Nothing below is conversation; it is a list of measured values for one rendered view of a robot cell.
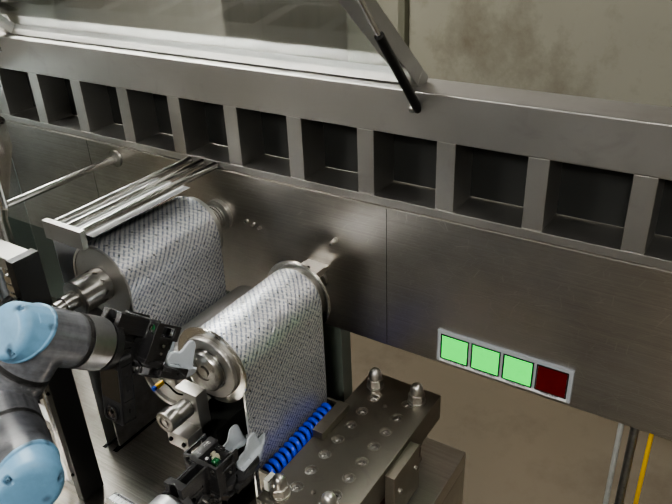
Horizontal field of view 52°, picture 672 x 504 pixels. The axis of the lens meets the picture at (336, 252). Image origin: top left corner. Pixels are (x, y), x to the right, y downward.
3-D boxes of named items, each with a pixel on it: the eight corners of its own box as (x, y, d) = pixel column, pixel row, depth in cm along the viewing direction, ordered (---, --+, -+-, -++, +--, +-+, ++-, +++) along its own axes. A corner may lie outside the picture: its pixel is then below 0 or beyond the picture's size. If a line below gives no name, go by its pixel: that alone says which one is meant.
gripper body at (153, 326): (186, 329, 105) (130, 316, 95) (167, 383, 104) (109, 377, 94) (150, 315, 109) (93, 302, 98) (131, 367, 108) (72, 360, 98)
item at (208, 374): (210, 398, 117) (180, 366, 117) (218, 392, 118) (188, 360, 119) (226, 378, 112) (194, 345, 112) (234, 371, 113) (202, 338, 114)
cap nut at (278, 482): (265, 496, 119) (263, 477, 117) (278, 482, 122) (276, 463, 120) (282, 505, 117) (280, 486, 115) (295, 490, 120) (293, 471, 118)
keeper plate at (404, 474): (384, 518, 129) (384, 475, 124) (409, 482, 136) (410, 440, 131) (396, 523, 128) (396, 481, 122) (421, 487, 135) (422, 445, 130)
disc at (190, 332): (185, 387, 123) (171, 317, 116) (187, 385, 123) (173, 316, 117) (250, 414, 116) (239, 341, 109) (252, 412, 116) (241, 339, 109)
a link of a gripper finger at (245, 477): (265, 459, 117) (231, 494, 111) (266, 466, 118) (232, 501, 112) (244, 448, 120) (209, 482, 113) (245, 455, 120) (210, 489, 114)
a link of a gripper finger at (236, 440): (258, 412, 121) (224, 446, 114) (261, 437, 124) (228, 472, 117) (244, 406, 123) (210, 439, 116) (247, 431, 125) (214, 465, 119)
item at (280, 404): (253, 475, 125) (242, 395, 116) (325, 399, 142) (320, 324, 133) (255, 476, 124) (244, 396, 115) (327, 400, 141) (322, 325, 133)
